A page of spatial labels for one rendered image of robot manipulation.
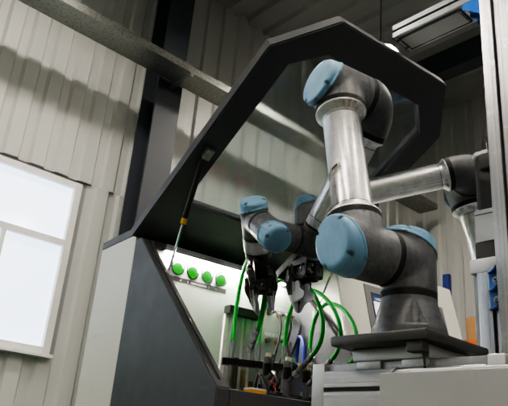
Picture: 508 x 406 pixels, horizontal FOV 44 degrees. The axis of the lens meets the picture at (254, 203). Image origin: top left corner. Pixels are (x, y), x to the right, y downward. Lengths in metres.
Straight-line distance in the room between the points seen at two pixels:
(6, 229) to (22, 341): 0.97
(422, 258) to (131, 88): 5.91
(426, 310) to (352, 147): 0.37
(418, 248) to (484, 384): 0.39
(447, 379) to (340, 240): 0.34
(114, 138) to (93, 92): 0.53
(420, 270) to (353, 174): 0.24
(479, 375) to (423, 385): 0.10
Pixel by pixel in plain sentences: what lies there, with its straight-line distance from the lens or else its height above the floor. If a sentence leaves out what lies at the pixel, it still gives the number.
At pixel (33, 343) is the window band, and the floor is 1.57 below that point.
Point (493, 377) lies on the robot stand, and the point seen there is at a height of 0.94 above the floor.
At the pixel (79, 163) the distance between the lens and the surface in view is 6.42.
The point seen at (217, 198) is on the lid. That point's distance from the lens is 2.12.
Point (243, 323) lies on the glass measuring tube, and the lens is 2.29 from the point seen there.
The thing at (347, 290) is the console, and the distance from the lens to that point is 2.37.
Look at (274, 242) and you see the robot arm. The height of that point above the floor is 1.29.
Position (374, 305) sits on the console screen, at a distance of 2.44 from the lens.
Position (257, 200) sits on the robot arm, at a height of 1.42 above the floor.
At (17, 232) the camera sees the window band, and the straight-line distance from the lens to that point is 5.93.
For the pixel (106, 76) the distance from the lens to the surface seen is 6.89.
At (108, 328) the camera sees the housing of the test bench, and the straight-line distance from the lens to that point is 2.20.
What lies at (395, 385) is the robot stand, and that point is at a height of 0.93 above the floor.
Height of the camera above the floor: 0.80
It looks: 22 degrees up
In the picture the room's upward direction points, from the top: 5 degrees clockwise
